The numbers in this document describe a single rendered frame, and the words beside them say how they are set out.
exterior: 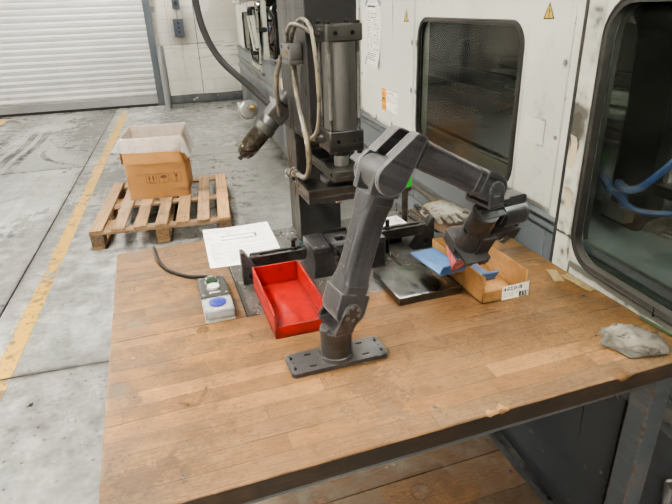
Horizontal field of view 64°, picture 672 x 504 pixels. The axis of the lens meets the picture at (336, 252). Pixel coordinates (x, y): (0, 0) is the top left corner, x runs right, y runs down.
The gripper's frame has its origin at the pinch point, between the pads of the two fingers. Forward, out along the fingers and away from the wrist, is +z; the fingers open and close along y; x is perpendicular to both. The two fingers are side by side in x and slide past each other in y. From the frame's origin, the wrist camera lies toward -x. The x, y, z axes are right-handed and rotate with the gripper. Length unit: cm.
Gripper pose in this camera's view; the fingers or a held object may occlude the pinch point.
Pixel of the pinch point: (454, 266)
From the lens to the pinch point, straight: 130.3
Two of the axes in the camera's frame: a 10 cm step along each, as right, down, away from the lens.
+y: -3.4, -7.8, 5.3
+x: -9.2, 1.8, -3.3
